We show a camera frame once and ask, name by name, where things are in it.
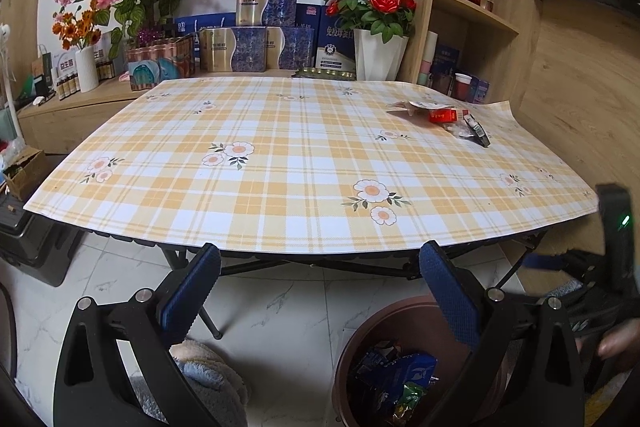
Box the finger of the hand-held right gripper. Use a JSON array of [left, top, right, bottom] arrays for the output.
[[521, 252, 576, 273]]

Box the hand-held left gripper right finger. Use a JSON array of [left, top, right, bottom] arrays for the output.
[[419, 241, 586, 427]]

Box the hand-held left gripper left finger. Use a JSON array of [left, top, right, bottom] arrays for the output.
[[52, 243, 223, 427]]

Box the brown plastic bin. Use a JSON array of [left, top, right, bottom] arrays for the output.
[[331, 297, 506, 427]]

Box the green packet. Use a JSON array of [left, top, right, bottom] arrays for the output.
[[395, 382, 431, 413]]

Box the black packet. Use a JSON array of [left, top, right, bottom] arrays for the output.
[[462, 114, 493, 148]]

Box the clear plastic wrapper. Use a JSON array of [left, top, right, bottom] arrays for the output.
[[442, 121, 476, 140]]

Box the small red box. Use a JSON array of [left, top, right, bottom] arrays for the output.
[[429, 108, 468, 124]]

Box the person's right hand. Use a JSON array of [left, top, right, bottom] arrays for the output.
[[575, 322, 640, 375]]

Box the fuzzy grey slipper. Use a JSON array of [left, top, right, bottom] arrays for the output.
[[129, 339, 249, 427]]

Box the yellow checked floral tablecloth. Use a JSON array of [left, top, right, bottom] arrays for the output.
[[24, 76, 601, 255]]

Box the black plastic case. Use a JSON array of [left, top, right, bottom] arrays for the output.
[[0, 202, 85, 289]]

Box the small blue purple box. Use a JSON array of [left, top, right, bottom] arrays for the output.
[[470, 76, 493, 104]]

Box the red cup with white lid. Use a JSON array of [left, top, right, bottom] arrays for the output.
[[452, 73, 473, 100]]

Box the small cardboard box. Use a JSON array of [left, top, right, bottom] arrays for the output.
[[2, 147, 51, 202]]

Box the dark blue shelf box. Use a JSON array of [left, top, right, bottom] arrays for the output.
[[432, 44, 461, 95]]

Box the stack of paper cups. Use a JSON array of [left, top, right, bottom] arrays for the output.
[[417, 31, 440, 88]]

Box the row of small brown bottles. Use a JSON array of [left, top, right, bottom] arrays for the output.
[[55, 62, 126, 102]]

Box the white ribbed vase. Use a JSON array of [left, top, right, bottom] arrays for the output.
[[75, 46, 101, 94]]

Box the white angular pot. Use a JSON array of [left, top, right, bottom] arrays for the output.
[[352, 29, 410, 82]]

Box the gold blue gift box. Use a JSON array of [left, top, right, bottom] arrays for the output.
[[235, 0, 299, 28], [199, 27, 268, 74], [265, 27, 316, 70]]

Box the gold embossed tray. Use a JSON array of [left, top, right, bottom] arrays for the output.
[[292, 67, 357, 82]]

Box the blue white box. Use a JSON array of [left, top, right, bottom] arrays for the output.
[[315, 4, 358, 70]]

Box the small paper bag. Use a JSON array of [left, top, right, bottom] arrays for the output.
[[32, 46, 56, 92]]

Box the blue flat box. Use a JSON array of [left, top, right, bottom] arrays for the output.
[[172, 13, 238, 58]]

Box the orange flower bunch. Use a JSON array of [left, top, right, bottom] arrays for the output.
[[52, 9, 111, 52]]

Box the white desk fan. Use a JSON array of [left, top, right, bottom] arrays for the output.
[[0, 22, 23, 148]]

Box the red rose plant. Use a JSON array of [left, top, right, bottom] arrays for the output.
[[322, 0, 418, 45]]

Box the black folding table frame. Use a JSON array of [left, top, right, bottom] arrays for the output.
[[90, 227, 548, 340]]

